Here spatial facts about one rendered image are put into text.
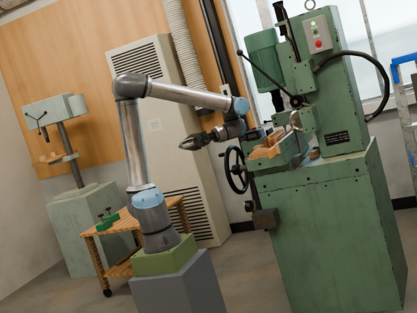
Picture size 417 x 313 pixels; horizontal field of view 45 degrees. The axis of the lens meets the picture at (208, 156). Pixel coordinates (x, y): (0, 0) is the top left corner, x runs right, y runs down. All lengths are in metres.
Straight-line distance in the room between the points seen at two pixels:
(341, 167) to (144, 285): 1.09
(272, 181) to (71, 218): 2.35
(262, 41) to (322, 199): 0.85
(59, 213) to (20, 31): 1.79
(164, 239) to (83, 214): 2.11
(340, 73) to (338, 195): 0.59
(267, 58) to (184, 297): 1.24
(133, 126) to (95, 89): 2.29
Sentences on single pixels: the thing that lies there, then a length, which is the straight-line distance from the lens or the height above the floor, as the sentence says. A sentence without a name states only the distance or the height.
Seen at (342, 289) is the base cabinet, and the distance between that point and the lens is 2.76.
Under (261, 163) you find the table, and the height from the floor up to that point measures 0.87.
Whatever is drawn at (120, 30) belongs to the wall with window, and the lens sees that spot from 4.58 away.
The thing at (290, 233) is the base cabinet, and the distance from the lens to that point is 2.68.
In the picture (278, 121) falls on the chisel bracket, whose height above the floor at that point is 1.03.
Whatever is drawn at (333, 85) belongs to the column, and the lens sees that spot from 2.55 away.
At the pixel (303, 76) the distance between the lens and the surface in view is 2.49.
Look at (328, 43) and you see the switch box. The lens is 2.47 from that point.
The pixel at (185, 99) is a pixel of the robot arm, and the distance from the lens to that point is 2.47.
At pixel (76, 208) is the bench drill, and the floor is 0.62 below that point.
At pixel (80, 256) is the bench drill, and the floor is 0.20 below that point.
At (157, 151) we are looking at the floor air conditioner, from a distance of 4.23.
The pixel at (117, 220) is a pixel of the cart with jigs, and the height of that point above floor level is 0.53.
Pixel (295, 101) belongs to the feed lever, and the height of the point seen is 1.12.
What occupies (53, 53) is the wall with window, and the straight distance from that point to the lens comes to 5.03.
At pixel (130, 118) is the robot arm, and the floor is 1.27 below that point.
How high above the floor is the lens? 1.35
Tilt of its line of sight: 8 degrees down
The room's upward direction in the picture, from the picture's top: 17 degrees counter-clockwise
